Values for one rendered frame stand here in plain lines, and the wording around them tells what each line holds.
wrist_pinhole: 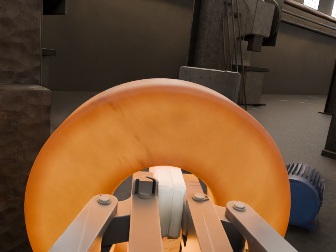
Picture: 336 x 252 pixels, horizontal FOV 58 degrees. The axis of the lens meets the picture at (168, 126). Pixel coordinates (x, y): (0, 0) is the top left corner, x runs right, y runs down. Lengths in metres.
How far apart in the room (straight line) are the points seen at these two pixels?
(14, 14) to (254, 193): 0.47
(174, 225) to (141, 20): 7.78
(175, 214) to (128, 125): 0.05
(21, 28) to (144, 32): 7.42
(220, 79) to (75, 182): 2.55
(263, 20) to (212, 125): 7.93
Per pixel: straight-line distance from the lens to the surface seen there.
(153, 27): 8.11
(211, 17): 4.32
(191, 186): 0.17
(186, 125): 0.16
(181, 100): 0.16
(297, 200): 1.97
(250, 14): 7.95
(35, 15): 0.57
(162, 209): 0.16
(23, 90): 0.51
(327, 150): 4.14
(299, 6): 12.12
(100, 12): 7.34
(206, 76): 2.67
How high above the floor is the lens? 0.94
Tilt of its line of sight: 12 degrees down
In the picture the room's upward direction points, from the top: 6 degrees clockwise
